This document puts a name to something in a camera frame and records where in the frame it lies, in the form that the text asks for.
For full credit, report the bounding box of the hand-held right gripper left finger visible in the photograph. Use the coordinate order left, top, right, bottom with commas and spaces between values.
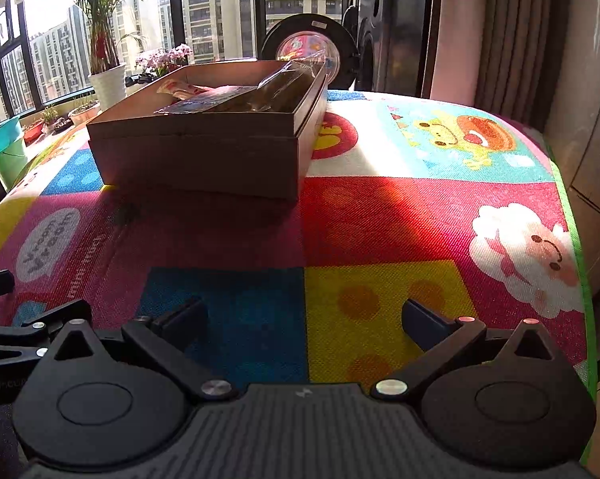
54, 296, 237, 403

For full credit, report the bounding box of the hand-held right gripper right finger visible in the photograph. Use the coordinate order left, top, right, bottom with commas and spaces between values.
371, 298, 556, 403

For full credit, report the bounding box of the cardboard box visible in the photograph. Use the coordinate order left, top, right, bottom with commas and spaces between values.
85, 59, 329, 203

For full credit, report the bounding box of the dark blue snack packet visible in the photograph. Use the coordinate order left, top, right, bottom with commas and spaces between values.
154, 86, 253, 115

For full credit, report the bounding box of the bread bun packet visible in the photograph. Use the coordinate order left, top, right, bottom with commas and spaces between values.
156, 79, 207, 101

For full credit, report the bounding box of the long clear plastic packet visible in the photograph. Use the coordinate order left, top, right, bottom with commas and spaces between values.
250, 59, 327, 112

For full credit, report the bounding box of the colourful cartoon play mat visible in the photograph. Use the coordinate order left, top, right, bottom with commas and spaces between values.
0, 89, 599, 465

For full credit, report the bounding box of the green plastic bucket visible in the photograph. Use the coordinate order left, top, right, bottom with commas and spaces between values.
0, 117, 30, 188

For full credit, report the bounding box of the tall plant in white pot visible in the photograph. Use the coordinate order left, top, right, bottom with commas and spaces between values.
54, 0, 147, 111

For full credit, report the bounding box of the beige cabinet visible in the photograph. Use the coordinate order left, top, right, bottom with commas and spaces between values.
543, 35, 600, 300

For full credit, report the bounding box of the pink flowering potted plant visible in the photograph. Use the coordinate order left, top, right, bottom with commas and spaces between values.
134, 44, 194, 81

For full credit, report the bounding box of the grey washing machine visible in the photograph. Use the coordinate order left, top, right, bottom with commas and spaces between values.
356, 0, 431, 99

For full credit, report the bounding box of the beige curtain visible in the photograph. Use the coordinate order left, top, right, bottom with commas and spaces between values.
473, 0, 572, 128

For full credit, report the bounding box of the round washing machine door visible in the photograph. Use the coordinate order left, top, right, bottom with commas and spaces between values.
260, 12, 359, 91

